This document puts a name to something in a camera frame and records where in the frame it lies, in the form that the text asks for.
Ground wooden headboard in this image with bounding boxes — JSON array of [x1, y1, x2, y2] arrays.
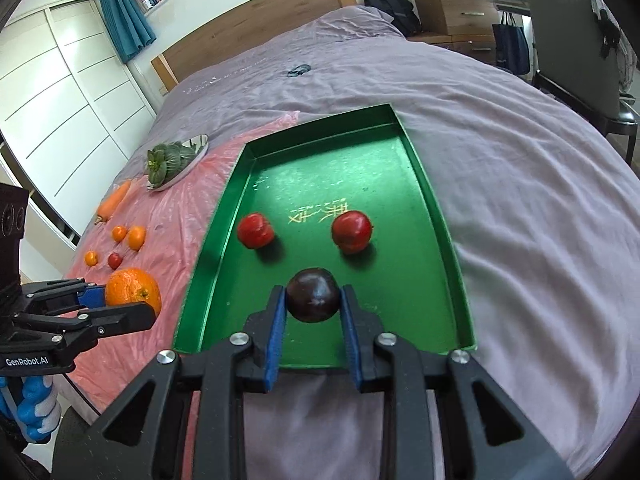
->
[[151, 0, 357, 91]]

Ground orange carrot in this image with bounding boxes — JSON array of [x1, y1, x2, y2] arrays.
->
[[94, 180, 131, 224]]

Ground large orange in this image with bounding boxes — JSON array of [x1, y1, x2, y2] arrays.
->
[[104, 268, 162, 316]]

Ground purple bed cover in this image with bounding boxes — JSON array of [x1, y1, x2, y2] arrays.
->
[[144, 6, 639, 479]]

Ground dark purple plum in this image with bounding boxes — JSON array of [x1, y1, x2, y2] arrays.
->
[[284, 268, 342, 323]]

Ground blue gloved left hand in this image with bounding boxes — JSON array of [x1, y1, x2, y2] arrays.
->
[[1, 376, 61, 444]]

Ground green rectangular tray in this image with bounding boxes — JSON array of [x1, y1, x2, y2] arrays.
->
[[172, 104, 476, 354]]

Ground pink plastic sheet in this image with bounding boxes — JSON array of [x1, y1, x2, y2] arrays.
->
[[66, 110, 299, 411]]

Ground wooden drawer cabinet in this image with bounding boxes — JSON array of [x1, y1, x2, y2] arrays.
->
[[412, 0, 500, 65]]

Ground red apple front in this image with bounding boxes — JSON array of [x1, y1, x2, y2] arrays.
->
[[331, 210, 373, 255]]

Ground black camera module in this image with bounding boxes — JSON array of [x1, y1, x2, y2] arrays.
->
[[0, 183, 28, 336]]

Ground black backpack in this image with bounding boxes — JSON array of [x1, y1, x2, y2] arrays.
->
[[363, 0, 422, 37]]

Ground silver oval plate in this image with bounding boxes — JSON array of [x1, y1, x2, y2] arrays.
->
[[145, 134, 208, 192]]

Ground small orange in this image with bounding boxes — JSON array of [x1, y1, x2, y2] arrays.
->
[[127, 226, 146, 252], [112, 226, 128, 244], [85, 252, 99, 266]]

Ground grey office chair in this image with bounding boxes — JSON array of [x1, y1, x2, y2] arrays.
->
[[527, 0, 639, 164]]

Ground small dark item on bed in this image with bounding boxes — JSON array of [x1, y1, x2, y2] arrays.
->
[[286, 64, 311, 78]]

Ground green leafy vegetable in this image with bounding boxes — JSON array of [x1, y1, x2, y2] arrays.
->
[[146, 142, 198, 190]]

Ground white wardrobe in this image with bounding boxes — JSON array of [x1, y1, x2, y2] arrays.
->
[[1, 0, 155, 234]]

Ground dark blue tote bag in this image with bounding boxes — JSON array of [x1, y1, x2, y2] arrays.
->
[[492, 13, 530, 76]]

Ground left teal curtain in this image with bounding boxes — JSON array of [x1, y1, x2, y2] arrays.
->
[[99, 0, 156, 64]]

